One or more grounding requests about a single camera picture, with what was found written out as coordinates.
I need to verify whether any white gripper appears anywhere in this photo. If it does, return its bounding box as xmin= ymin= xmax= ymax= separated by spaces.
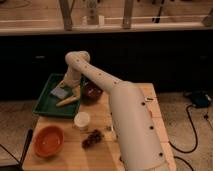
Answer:
xmin=60 ymin=73 xmax=81 ymax=88

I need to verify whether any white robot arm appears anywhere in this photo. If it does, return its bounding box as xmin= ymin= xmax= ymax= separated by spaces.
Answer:
xmin=63 ymin=51 xmax=170 ymax=171

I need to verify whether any green plastic tray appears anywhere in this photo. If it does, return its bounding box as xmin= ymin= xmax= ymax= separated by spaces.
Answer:
xmin=33 ymin=73 xmax=81 ymax=118

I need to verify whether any grey blue sponge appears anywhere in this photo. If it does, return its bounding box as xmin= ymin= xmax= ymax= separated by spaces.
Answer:
xmin=50 ymin=87 xmax=71 ymax=99

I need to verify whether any dark red bowl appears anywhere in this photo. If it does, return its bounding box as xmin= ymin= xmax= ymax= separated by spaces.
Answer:
xmin=83 ymin=82 xmax=103 ymax=102

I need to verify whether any white plastic cup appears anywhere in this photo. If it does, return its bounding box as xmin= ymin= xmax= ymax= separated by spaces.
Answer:
xmin=74 ymin=112 xmax=90 ymax=130

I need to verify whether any dark grape bunch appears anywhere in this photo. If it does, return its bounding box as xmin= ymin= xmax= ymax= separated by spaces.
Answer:
xmin=82 ymin=129 xmax=103 ymax=149

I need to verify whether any orange bowl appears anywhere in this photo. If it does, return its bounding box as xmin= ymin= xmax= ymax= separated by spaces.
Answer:
xmin=33 ymin=125 xmax=64 ymax=158

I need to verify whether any black white marker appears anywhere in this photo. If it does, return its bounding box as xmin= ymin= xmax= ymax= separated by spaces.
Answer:
xmin=145 ymin=97 xmax=154 ymax=101

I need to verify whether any black power adapter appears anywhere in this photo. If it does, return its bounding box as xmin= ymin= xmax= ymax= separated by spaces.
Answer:
xmin=190 ymin=92 xmax=211 ymax=108

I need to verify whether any left wooden post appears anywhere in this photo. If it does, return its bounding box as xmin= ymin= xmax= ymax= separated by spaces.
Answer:
xmin=59 ymin=0 xmax=72 ymax=31

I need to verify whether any wooden post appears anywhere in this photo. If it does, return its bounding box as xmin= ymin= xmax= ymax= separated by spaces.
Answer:
xmin=122 ymin=0 xmax=134 ymax=29
xmin=59 ymin=0 xmax=72 ymax=31

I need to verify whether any right wooden post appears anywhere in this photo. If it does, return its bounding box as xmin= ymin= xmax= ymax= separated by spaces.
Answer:
xmin=122 ymin=0 xmax=134 ymax=29

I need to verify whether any black floor cable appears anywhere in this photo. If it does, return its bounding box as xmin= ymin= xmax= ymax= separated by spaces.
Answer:
xmin=168 ymin=103 xmax=213 ymax=171

